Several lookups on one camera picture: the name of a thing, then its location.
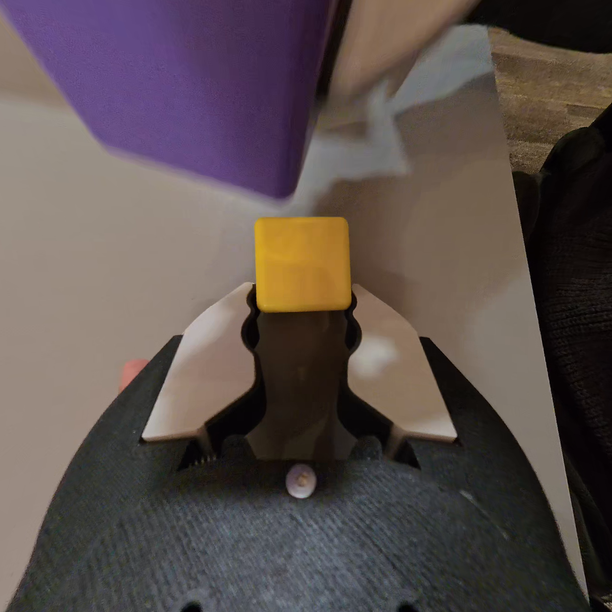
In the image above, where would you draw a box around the person's dark clothing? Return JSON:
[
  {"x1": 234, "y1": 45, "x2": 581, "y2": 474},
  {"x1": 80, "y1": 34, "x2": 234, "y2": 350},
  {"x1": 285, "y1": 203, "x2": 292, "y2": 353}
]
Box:
[{"x1": 514, "y1": 100, "x2": 612, "y2": 612}]

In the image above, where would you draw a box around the grey desk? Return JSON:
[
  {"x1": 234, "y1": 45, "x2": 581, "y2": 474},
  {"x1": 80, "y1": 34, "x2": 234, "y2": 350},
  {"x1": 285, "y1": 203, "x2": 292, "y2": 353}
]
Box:
[{"x1": 0, "y1": 14, "x2": 589, "y2": 598}]

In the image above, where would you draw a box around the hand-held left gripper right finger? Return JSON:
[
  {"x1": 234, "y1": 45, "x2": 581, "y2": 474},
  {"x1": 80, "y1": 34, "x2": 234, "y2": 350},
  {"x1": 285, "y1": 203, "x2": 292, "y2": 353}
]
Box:
[{"x1": 339, "y1": 283, "x2": 459, "y2": 457}]

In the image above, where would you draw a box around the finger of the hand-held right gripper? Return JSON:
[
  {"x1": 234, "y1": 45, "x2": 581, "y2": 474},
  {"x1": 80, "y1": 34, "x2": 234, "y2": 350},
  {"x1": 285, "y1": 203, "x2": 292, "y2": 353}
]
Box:
[{"x1": 313, "y1": 0, "x2": 494, "y2": 182}]

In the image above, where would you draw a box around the person's right forearm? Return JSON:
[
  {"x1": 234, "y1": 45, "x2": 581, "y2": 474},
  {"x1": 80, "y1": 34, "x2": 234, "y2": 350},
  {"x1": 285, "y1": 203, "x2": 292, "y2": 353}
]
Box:
[{"x1": 471, "y1": 0, "x2": 612, "y2": 53}]

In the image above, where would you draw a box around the purple cube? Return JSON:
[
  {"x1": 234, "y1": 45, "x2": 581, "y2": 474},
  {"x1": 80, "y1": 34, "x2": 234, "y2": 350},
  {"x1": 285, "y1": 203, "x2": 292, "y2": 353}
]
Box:
[{"x1": 0, "y1": 0, "x2": 340, "y2": 200}]

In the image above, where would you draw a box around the yellow cube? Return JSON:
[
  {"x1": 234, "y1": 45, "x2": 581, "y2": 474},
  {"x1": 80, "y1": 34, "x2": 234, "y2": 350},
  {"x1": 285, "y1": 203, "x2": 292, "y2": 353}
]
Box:
[{"x1": 253, "y1": 216, "x2": 352, "y2": 314}]

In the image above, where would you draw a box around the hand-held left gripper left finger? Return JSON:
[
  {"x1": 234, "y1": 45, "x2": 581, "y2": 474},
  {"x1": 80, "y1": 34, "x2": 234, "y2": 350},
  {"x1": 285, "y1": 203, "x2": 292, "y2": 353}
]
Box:
[{"x1": 142, "y1": 282, "x2": 265, "y2": 460}]

